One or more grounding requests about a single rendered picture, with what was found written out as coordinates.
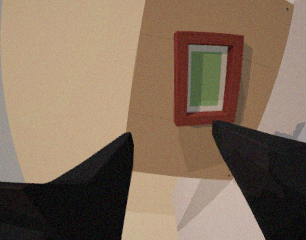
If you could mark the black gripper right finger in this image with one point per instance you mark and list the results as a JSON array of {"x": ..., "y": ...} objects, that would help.
[{"x": 271, "y": 173}]

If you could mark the tan flat board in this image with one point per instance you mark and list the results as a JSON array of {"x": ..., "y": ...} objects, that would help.
[{"x": 159, "y": 146}]

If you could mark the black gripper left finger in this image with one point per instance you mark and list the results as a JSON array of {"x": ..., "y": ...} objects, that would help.
[{"x": 87, "y": 203}]

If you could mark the red picture frame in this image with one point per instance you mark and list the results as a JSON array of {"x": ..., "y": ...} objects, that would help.
[{"x": 207, "y": 75}]

